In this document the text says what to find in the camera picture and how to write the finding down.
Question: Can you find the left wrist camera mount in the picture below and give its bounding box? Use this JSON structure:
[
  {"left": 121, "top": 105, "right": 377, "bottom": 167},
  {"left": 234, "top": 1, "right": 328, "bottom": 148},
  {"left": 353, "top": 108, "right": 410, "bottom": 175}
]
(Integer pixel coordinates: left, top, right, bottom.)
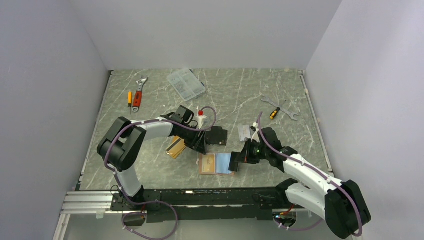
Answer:
[{"left": 193, "top": 110, "right": 210, "bottom": 129}]

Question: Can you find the black card stack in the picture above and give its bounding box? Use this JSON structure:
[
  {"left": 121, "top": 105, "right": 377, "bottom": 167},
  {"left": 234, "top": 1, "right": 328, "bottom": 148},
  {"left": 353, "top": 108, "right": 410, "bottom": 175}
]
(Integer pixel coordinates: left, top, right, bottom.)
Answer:
[{"left": 204, "top": 126, "right": 228, "bottom": 146}]

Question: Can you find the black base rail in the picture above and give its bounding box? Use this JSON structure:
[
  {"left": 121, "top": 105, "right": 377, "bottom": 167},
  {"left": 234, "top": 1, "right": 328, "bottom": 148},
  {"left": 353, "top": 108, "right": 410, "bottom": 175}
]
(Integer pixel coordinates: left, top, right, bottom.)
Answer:
[{"left": 110, "top": 187, "right": 300, "bottom": 223}]

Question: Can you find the red handled adjustable wrench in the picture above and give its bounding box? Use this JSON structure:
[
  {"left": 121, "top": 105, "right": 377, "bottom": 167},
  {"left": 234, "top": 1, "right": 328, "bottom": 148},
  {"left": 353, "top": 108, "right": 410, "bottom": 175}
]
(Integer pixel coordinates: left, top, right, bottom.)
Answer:
[{"left": 131, "top": 77, "right": 148, "bottom": 113}]

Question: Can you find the tan leather card holder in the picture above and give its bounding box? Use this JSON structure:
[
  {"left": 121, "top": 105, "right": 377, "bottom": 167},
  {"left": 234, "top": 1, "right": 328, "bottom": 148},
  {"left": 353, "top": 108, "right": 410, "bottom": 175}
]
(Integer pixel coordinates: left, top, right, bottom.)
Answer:
[{"left": 196, "top": 153, "right": 235, "bottom": 176}]

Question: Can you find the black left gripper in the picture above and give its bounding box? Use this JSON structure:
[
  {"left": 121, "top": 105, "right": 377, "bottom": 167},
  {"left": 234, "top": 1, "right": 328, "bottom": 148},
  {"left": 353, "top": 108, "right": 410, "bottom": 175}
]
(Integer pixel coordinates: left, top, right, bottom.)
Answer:
[{"left": 178, "top": 124, "right": 207, "bottom": 155}]

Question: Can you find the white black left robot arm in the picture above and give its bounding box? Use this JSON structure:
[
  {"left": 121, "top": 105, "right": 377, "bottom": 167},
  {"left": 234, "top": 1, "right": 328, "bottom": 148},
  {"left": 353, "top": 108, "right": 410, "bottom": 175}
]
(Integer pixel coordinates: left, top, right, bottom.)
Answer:
[{"left": 96, "top": 105, "right": 211, "bottom": 210}]

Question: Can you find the silver open end wrench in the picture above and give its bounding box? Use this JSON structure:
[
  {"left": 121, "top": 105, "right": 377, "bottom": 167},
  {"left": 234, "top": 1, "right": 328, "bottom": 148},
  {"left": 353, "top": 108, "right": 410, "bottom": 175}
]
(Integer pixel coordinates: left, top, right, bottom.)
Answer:
[{"left": 260, "top": 95, "right": 299, "bottom": 121}]

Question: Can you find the small yellow handled screwdriver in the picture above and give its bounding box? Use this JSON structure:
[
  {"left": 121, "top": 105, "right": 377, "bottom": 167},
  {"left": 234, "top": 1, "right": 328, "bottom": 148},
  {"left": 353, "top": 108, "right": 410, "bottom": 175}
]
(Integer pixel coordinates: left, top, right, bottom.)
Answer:
[{"left": 127, "top": 91, "right": 133, "bottom": 114}]

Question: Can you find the gold VIP card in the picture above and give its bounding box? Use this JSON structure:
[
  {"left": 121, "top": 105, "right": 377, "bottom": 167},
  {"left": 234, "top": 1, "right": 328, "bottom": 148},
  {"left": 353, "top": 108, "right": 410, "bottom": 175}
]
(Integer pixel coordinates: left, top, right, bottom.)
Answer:
[{"left": 198, "top": 154, "right": 216, "bottom": 175}]

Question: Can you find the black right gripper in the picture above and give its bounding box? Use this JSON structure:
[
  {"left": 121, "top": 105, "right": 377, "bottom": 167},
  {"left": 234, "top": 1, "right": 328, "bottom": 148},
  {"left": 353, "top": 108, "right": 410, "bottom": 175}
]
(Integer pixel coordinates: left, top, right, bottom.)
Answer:
[{"left": 235, "top": 138, "right": 270, "bottom": 164}]

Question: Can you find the black VIP card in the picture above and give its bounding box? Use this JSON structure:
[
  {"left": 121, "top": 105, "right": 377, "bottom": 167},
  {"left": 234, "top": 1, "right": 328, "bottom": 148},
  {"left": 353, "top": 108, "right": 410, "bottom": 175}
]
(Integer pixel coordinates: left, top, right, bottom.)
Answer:
[{"left": 228, "top": 158, "right": 240, "bottom": 173}]

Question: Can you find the silver VIP card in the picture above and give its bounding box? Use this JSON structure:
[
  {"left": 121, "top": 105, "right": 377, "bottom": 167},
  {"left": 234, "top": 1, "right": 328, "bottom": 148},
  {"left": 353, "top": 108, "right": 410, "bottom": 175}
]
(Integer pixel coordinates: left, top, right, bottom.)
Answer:
[{"left": 237, "top": 125, "right": 252, "bottom": 142}]

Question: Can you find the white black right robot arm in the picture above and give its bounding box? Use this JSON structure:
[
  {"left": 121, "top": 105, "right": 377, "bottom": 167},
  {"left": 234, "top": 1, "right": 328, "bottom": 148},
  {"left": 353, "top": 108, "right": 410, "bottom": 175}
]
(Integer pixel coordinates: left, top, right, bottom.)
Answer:
[{"left": 228, "top": 127, "right": 372, "bottom": 239}]

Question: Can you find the yellow black screwdriver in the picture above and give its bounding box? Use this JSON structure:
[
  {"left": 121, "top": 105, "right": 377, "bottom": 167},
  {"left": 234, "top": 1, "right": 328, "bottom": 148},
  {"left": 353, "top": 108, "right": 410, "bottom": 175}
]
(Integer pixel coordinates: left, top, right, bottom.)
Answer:
[{"left": 269, "top": 101, "right": 281, "bottom": 120}]

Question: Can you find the clear plastic screw box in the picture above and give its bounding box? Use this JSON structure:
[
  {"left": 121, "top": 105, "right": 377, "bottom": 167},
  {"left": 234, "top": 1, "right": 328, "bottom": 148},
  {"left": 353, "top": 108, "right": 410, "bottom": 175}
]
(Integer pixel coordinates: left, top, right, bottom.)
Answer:
[{"left": 166, "top": 68, "right": 206, "bottom": 102}]

